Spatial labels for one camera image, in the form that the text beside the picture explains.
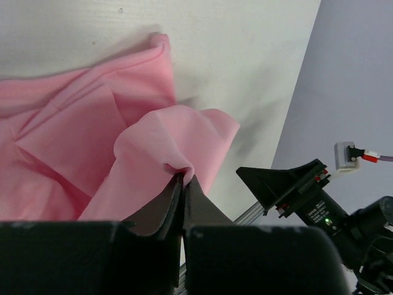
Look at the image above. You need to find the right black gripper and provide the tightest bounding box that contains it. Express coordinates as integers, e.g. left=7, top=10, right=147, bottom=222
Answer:
left=236, top=159, right=349, bottom=236

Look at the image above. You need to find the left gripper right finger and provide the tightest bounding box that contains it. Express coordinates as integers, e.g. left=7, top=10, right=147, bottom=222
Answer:
left=184, top=178, right=350, bottom=294

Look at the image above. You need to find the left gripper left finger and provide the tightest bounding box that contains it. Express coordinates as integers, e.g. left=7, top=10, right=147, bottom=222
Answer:
left=1, top=174, right=184, bottom=294

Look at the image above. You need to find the pink t-shirt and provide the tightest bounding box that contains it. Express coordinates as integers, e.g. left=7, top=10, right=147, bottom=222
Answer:
left=1, top=34, right=239, bottom=221

